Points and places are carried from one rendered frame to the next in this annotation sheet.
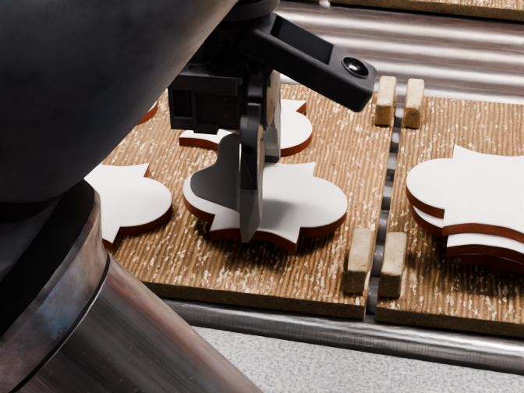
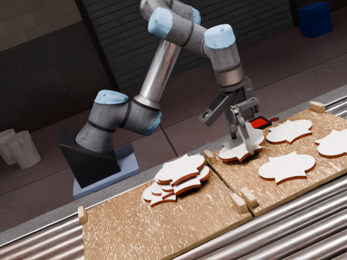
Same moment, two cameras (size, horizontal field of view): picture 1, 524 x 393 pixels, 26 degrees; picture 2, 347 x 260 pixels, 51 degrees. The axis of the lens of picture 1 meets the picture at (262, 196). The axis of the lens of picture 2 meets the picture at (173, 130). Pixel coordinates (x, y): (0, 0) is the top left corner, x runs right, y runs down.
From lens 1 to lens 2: 1.73 m
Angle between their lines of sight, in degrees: 120
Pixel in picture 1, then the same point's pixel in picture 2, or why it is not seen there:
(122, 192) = (283, 134)
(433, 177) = (196, 160)
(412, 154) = (225, 193)
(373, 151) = (238, 187)
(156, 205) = (270, 137)
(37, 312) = not seen: hidden behind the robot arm
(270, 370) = (216, 146)
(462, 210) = (184, 158)
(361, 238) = (209, 154)
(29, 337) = not seen: hidden behind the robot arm
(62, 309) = not seen: hidden behind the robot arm
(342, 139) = (252, 184)
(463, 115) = (222, 217)
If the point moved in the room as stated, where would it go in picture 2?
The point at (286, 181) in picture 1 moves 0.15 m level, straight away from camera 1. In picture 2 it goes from (240, 150) to (273, 168)
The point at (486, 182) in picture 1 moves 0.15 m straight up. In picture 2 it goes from (182, 167) to (164, 121)
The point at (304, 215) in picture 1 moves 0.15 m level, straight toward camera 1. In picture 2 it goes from (226, 148) to (204, 135)
